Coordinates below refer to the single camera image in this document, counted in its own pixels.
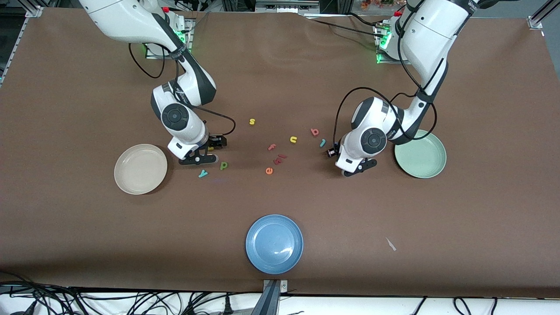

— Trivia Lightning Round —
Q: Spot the table cover sheet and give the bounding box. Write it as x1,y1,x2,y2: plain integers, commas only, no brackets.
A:
0,7,560,299

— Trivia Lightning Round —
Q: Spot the beige brown plate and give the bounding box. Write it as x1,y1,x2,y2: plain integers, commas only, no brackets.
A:
114,144,168,195

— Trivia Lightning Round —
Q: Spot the pale green plate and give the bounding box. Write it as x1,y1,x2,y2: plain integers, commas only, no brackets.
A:
394,129,447,179

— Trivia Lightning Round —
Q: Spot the blue plate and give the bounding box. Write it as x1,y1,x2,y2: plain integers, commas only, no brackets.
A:
245,214,304,275

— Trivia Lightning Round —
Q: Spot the grey metal box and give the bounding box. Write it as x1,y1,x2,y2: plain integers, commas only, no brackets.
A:
255,0,321,14

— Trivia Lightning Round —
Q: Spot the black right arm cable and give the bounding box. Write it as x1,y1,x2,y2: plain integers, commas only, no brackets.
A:
128,43,237,137

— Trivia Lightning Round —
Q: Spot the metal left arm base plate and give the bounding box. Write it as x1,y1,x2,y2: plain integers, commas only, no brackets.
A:
374,22,399,65

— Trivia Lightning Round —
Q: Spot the black cable on table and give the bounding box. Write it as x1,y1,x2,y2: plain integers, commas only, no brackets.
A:
304,12,385,38

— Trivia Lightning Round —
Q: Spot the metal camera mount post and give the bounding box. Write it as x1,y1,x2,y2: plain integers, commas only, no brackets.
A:
252,279,289,315

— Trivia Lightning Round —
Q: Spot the aluminium frame profile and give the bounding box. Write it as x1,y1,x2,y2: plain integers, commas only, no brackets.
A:
0,0,44,86
527,0,560,30

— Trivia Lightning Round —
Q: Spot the thick black floor cable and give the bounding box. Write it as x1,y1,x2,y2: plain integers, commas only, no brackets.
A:
0,271,60,302

